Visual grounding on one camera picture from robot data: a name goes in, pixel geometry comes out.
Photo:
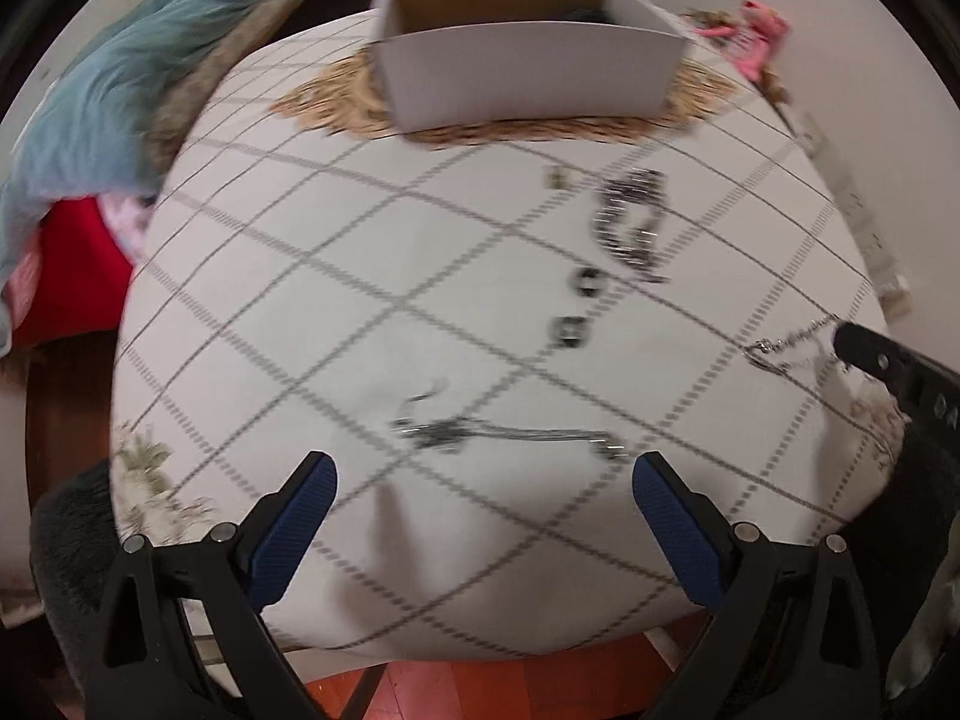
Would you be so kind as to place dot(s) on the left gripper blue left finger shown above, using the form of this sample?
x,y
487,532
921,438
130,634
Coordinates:
x,y
286,523

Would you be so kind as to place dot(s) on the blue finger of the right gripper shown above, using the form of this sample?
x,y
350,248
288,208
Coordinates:
x,y
925,390

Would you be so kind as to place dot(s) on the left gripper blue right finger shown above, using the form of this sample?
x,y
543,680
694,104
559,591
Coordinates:
x,y
690,531

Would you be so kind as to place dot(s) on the white power strip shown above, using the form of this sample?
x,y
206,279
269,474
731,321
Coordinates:
x,y
877,251

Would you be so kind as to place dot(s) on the white diamond-pattern tablecloth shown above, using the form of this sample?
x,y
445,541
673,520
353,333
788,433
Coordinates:
x,y
451,332

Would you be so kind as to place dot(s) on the red blanket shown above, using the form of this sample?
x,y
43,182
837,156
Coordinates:
x,y
72,280

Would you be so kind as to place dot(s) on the pink panther plush toy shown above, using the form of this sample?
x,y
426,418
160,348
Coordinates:
x,y
748,40

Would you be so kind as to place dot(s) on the teal quilt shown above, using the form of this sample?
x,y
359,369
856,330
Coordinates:
x,y
89,135

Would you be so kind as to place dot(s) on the white cardboard box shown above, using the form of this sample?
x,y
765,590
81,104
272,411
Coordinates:
x,y
445,63

